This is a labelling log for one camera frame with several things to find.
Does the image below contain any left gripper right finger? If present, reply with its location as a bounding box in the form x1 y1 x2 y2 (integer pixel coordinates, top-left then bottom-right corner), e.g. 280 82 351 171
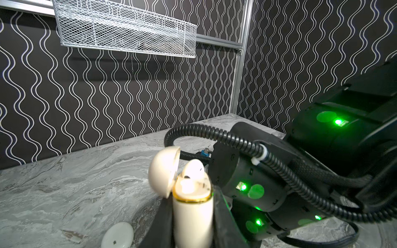
212 186 248 248

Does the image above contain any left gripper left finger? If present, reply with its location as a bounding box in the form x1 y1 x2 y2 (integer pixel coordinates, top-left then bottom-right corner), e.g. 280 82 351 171
139 196 174 248

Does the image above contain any white round charging case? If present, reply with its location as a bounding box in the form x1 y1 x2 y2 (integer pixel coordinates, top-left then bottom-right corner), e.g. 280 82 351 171
101 222 134 248

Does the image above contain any beige charging case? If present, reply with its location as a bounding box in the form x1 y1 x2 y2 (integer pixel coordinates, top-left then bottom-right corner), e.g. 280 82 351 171
148 146 214 248

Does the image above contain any beige earbud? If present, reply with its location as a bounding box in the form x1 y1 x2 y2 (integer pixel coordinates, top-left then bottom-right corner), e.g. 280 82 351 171
182 159 205 180

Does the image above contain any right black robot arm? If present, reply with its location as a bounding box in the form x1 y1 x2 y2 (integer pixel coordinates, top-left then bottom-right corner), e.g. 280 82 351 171
164 58 397 248

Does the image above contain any white wire mesh basket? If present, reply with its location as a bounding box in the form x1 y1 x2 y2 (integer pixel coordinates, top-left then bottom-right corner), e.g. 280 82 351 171
52 1 197 58

